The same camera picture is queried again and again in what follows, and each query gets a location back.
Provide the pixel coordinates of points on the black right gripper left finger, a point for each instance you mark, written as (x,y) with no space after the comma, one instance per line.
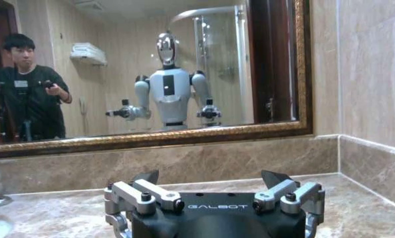
(145,192)

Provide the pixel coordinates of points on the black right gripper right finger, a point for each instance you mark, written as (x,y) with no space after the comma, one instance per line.
(283,191)

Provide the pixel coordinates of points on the person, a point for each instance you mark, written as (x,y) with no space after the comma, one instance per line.
(35,104)

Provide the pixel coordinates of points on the silver robot head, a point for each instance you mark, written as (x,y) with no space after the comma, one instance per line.
(167,50)

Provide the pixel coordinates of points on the white folded towels on rack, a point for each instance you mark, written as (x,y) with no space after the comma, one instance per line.
(89,53)

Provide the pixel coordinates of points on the glass shower cabin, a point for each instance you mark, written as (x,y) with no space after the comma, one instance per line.
(225,49)

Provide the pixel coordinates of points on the gold framed wall mirror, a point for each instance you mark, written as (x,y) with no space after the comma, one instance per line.
(185,139)

